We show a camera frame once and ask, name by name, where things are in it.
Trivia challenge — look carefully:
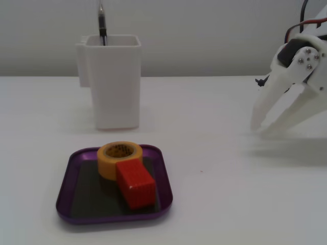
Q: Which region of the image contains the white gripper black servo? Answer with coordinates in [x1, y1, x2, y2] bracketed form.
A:
[250, 34, 327, 139]

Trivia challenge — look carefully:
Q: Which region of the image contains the red cube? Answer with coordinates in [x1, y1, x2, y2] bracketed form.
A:
[115, 158, 156, 211]

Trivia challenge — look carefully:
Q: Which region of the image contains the purple metal tray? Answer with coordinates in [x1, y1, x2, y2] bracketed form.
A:
[56, 144, 174, 226]

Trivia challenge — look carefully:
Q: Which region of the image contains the white plastic pen holder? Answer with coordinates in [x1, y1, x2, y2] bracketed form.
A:
[75, 35, 142, 131]

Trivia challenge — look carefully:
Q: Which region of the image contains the yellow masking tape roll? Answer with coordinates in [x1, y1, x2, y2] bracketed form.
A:
[97, 141, 144, 181]

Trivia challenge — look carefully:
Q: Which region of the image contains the black ballpoint pen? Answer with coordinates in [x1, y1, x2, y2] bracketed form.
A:
[98, 0, 108, 46]

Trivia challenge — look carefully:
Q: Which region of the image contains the small black cable tie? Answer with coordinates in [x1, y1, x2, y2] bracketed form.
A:
[254, 76, 270, 89]

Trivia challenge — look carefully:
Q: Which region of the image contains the red and black cable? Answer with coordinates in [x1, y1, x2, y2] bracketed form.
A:
[284, 19, 325, 44]

